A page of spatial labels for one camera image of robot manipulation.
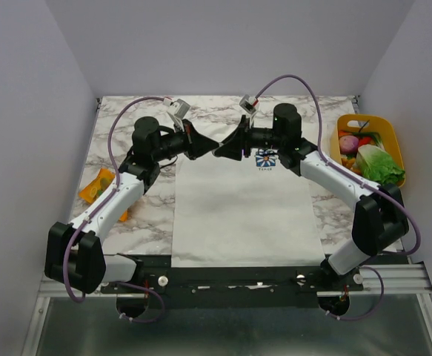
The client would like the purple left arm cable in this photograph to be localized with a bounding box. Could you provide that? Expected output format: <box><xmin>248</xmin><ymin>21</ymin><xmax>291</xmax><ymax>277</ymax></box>
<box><xmin>62</xmin><ymin>96</ymin><xmax>174</xmax><ymax>323</ymax></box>

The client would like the yellow plastic basket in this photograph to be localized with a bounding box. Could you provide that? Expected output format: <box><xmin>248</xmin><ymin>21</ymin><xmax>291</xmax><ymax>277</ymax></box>
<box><xmin>330</xmin><ymin>114</ymin><xmax>405</xmax><ymax>187</ymax></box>

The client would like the white t-shirt with flower print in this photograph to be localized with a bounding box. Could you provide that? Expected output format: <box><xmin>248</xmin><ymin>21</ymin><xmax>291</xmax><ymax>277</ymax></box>
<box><xmin>170</xmin><ymin>122</ymin><xmax>331</xmax><ymax>268</ymax></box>

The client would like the black mounting base plate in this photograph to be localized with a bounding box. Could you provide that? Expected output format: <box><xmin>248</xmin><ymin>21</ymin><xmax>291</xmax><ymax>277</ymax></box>
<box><xmin>100</xmin><ymin>254</ymin><xmax>365</xmax><ymax>309</ymax></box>

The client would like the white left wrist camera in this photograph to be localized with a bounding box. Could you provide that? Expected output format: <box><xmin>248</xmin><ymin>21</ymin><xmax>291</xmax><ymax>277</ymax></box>
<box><xmin>163</xmin><ymin>97</ymin><xmax>190</xmax><ymax>130</ymax></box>

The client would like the green toy cabbage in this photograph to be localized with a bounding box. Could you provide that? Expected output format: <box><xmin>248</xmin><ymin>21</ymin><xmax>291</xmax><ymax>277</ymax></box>
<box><xmin>356</xmin><ymin>145</ymin><xmax>405</xmax><ymax>185</ymax></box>

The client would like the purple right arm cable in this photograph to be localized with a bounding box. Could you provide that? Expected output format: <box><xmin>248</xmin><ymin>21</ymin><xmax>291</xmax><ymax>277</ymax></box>
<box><xmin>252</xmin><ymin>74</ymin><xmax>422</xmax><ymax>322</ymax></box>

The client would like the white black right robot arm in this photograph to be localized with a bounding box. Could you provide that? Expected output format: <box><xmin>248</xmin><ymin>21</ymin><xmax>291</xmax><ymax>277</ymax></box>
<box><xmin>213</xmin><ymin>103</ymin><xmax>409</xmax><ymax>291</ymax></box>

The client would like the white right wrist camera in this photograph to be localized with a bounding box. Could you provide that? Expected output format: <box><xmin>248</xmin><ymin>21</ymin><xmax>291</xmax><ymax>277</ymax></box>
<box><xmin>239</xmin><ymin>94</ymin><xmax>259</xmax><ymax>126</ymax></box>

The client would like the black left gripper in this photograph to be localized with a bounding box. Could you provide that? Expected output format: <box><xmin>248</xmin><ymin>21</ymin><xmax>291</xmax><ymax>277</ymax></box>
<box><xmin>152</xmin><ymin>119</ymin><xmax>219</xmax><ymax>163</ymax></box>

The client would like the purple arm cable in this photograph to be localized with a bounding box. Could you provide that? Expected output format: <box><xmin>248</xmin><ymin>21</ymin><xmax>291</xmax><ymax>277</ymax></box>
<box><xmin>62</xmin><ymin>96</ymin><xmax>174</xmax><ymax>323</ymax></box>
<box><xmin>252</xmin><ymin>74</ymin><xmax>422</xmax><ymax>322</ymax></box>

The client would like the orange snack bag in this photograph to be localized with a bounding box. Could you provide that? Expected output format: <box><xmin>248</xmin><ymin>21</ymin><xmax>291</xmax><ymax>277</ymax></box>
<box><xmin>78</xmin><ymin>168</ymin><xmax>115</xmax><ymax>204</ymax></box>

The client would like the aluminium rail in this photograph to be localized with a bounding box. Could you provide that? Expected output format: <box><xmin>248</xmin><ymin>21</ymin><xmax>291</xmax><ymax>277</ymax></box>
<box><xmin>38</xmin><ymin>263</ymin><xmax>432</xmax><ymax>298</ymax></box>

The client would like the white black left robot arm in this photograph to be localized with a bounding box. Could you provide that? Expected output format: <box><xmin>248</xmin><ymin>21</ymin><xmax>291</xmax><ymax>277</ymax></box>
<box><xmin>44</xmin><ymin>116</ymin><xmax>219</xmax><ymax>303</ymax></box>

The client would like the red toy tomato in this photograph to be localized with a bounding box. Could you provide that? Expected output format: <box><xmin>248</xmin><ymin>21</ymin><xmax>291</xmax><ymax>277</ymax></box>
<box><xmin>359</xmin><ymin>136</ymin><xmax>376</xmax><ymax>146</ymax></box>

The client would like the purple toy onion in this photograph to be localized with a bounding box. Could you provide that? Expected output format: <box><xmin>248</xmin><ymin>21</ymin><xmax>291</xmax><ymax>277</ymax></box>
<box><xmin>339</xmin><ymin>135</ymin><xmax>359</xmax><ymax>155</ymax></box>

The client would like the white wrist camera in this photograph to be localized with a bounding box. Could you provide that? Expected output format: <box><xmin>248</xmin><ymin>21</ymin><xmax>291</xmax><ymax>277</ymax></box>
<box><xmin>163</xmin><ymin>97</ymin><xmax>190</xmax><ymax>130</ymax></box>
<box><xmin>239</xmin><ymin>94</ymin><xmax>259</xmax><ymax>126</ymax></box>

